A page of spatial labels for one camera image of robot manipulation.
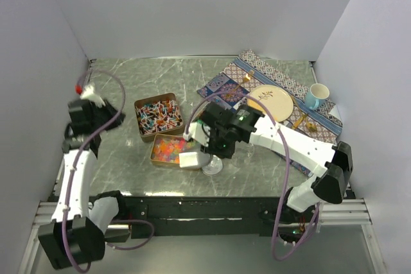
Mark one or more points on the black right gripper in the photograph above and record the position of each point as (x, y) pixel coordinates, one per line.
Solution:
(210, 149)

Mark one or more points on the gold tin with gummy stars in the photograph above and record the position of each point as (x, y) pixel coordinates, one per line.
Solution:
(166, 149)

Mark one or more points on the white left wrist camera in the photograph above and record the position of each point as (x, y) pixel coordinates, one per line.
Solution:
(88, 92)

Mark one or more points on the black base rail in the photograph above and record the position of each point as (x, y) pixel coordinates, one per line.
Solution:
(147, 216)

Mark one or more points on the cream yellow plate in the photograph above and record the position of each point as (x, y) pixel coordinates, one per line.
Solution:
(276, 100)

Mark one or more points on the gold tin with lollipops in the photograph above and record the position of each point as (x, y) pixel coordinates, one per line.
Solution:
(159, 114)

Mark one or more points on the light blue mug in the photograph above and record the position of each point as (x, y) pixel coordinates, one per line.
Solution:
(316, 95)

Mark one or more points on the gold fork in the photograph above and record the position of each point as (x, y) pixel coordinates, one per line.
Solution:
(245, 80)

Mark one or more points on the clear jar lid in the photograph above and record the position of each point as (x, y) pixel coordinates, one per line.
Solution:
(214, 167)

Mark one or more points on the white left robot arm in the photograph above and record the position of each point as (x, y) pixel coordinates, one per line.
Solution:
(77, 184)

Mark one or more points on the metal candy scoop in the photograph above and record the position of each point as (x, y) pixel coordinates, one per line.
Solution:
(193, 160)

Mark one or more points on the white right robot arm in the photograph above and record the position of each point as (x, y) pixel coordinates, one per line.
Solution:
(331, 165)

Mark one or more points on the clear plastic candy jar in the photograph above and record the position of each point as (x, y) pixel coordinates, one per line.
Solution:
(242, 155)

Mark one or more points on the patterned placemat cloth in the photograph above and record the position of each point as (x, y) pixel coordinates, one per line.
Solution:
(328, 124)

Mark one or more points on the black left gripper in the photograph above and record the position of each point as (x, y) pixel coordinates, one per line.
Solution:
(111, 111)

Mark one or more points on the gold knife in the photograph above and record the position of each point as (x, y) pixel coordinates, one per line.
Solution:
(301, 115)

